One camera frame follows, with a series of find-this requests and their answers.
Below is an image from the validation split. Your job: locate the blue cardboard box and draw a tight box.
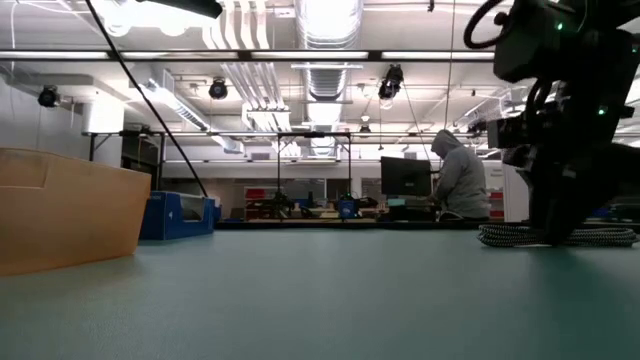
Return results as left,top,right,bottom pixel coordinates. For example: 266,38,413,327
138,190,217,241

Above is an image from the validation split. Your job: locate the shelf with red bins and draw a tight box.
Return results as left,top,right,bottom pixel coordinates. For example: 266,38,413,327
243,186,281,220

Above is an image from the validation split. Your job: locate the black ceiling spot lamp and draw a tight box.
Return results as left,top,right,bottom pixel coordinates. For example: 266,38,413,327
208,78,230,101
37,84,61,109

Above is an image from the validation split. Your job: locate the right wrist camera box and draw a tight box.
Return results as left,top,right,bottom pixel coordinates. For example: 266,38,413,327
487,117,532,150

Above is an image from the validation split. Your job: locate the black computer monitor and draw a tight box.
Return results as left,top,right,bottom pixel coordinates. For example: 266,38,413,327
380,155,441,198

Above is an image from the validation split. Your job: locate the silver ventilation duct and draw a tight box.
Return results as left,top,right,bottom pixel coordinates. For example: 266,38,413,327
293,0,365,104

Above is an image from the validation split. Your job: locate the black-white braided cable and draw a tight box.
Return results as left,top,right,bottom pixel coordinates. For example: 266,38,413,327
476,223,640,248

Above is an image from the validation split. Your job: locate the person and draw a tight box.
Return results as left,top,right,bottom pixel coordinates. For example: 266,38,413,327
427,128,492,222

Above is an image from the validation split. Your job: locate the black hanging camera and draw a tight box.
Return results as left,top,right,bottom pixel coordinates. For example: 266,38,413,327
377,63,405,101

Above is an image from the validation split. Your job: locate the white pillar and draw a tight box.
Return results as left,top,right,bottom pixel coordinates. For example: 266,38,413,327
492,159,531,223

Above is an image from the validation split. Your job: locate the black shelving frame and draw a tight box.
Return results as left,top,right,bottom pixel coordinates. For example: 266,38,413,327
82,130,167,191

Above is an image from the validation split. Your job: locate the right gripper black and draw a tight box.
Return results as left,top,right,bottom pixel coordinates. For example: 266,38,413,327
502,144,619,245

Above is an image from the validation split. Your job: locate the thin black hanging cable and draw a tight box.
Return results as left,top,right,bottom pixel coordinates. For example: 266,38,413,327
83,0,210,198

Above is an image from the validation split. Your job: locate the orange plastic bin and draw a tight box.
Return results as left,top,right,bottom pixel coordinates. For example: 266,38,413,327
0,146,153,277

